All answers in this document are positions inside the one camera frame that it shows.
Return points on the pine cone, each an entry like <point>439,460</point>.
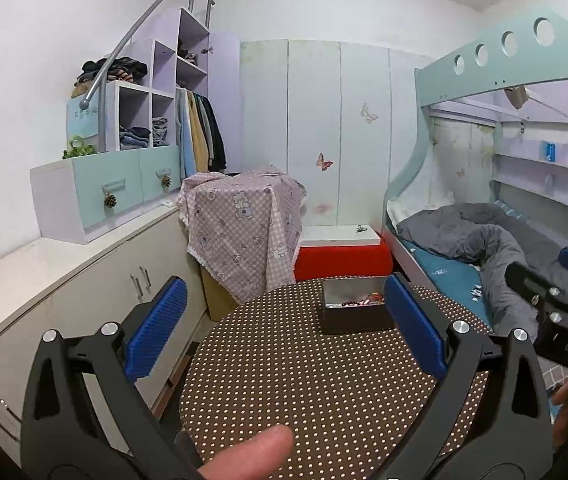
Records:
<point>166,181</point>
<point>110,201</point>

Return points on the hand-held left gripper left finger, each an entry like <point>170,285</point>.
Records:
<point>159,322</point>

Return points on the white board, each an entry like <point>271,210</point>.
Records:
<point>334,236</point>

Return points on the teal bed sheet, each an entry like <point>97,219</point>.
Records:
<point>443,275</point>

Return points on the pink butterfly sticker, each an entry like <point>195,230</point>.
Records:
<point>324,162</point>

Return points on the brown dotted tablecloth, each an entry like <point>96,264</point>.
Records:
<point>314,385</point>

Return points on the folded blue jeans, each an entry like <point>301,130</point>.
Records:
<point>134,137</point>

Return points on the lilac bed shelf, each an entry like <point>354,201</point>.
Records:
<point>538,175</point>

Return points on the lilac shelf unit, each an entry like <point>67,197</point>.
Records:
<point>164,70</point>

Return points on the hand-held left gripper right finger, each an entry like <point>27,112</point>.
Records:
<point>413,322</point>

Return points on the pink checked bear cloth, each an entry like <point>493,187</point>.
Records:
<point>239,230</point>

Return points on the silver metal tin box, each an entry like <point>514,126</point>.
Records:
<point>353,320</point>

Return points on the teal drawer unit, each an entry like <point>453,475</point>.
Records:
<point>94,185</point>

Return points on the brown hanging object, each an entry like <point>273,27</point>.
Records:
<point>516,97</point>

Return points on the grey metal handrail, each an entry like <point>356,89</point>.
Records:
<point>129,45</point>

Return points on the teal bunk bed frame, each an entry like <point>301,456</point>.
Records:
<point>488,70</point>

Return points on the cream butterfly sticker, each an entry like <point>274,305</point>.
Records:
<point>368,113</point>

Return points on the pile of dark clothes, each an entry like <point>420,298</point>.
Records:
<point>114,70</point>

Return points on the grey duvet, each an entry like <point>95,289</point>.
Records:
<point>463,232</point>

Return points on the green plant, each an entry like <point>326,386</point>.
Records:
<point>79,150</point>

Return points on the small black clip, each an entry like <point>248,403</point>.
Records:
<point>361,229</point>

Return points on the small blue box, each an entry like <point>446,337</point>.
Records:
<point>550,151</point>

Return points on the folded grey jeans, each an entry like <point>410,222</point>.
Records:
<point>160,131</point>

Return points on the beige low cabinet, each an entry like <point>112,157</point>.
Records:
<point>64,300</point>

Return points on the red ottoman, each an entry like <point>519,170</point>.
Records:
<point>339,262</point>

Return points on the person's left hand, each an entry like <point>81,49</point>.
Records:
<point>259,450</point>

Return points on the cardboard box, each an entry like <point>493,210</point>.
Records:
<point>216,295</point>

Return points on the pile of jewellery trinkets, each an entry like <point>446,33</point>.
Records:
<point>374,298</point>

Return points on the white wardrobe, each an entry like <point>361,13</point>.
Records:
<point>339,125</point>

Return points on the yellow hanging coat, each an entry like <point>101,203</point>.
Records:
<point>199,135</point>

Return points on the black hanging jacket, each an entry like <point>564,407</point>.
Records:
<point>216,135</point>

